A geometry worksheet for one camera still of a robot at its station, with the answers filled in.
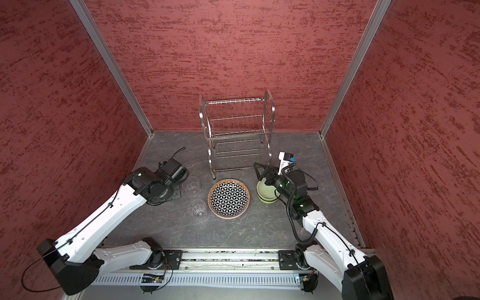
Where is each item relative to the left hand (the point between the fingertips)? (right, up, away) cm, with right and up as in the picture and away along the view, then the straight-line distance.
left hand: (171, 197), depth 72 cm
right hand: (+35, +11, +4) cm, 37 cm away
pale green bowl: (+40, -2, +15) cm, 43 cm away
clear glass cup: (+7, -9, +14) cm, 18 cm away
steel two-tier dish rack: (+27, +27, +11) cm, 40 cm away
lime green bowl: (+40, -5, +12) cm, 42 cm away
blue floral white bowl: (+40, -4, +11) cm, 41 cm away
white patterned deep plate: (+22, -5, +17) cm, 28 cm away
